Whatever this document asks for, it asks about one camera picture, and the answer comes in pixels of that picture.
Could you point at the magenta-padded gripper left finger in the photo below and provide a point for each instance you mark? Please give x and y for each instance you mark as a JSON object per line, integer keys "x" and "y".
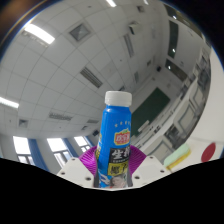
{"x": 71, "y": 172}

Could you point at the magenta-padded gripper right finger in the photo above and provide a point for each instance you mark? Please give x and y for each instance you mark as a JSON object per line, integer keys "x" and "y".
{"x": 151, "y": 170}

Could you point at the blue drink bottle white cap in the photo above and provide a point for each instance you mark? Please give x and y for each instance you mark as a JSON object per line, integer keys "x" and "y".
{"x": 113, "y": 133}

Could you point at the blue curtain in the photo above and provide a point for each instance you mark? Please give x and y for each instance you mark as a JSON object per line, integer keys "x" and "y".
{"x": 90, "y": 141}
{"x": 70, "y": 146}
{"x": 37, "y": 153}

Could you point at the tall window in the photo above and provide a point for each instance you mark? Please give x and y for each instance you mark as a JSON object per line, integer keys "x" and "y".
{"x": 21, "y": 146}
{"x": 58, "y": 150}
{"x": 81, "y": 142}

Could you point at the yellow and green sponge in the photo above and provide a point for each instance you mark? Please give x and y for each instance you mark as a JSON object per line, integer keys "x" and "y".
{"x": 178, "y": 156}

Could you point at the green chalkboard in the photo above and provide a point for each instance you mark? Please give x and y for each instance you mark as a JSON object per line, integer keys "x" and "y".
{"x": 150, "y": 111}

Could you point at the flat round red coaster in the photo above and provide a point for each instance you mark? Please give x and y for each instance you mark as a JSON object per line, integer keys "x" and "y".
{"x": 208, "y": 152}

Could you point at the group of classroom chairs and desks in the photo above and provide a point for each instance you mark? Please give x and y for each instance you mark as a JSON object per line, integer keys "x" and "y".
{"x": 186, "y": 113}

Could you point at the dark door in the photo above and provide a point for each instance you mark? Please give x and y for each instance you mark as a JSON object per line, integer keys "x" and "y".
{"x": 181, "y": 18}
{"x": 176, "y": 70}

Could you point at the group of ceiling lights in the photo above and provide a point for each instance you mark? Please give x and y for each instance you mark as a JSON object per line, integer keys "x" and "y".
{"x": 39, "y": 33}

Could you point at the ceiling projector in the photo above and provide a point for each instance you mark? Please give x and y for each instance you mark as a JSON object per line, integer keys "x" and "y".
{"x": 134, "y": 27}

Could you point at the black wall speaker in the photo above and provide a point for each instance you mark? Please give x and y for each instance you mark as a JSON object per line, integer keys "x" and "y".
{"x": 95, "y": 133}
{"x": 159, "y": 68}

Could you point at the dark high wall window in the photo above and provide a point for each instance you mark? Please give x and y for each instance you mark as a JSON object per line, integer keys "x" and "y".
{"x": 173, "y": 38}

